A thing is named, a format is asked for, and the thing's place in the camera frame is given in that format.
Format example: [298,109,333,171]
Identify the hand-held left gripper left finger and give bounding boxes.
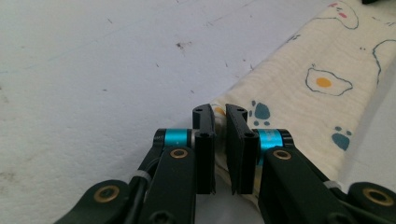
[191,103,218,195]

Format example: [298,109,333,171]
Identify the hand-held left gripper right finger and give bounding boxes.
[225,103,261,195]

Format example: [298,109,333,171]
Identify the cream cloth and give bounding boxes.
[209,0,396,210]

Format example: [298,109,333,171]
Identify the white foam mat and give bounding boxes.
[0,0,396,224]

